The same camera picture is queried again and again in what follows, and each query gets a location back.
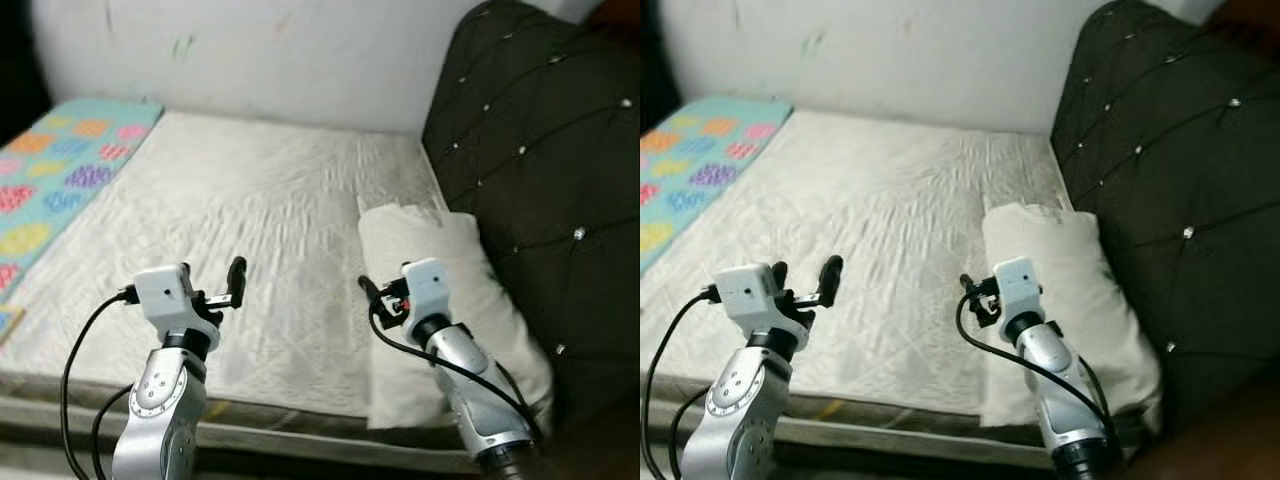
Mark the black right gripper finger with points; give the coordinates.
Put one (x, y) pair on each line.
(968, 286)
(370, 292)

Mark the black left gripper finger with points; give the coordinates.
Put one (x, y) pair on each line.
(832, 282)
(237, 282)
(780, 275)
(186, 275)

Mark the white pillow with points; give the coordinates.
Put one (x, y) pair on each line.
(1090, 290)
(470, 290)

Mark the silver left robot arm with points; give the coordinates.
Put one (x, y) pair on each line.
(735, 420)
(160, 420)

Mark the white quilted mattress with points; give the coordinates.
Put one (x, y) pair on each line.
(250, 200)
(880, 200)

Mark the teal blanket colourful shapes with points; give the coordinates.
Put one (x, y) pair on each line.
(700, 150)
(60, 180)

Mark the black tufted headboard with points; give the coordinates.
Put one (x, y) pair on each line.
(540, 130)
(1170, 130)

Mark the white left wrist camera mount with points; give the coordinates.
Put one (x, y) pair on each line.
(745, 290)
(162, 290)

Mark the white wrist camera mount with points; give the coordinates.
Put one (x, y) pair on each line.
(430, 285)
(1020, 282)
(162, 290)
(745, 290)

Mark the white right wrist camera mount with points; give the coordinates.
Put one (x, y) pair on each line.
(430, 285)
(1020, 282)

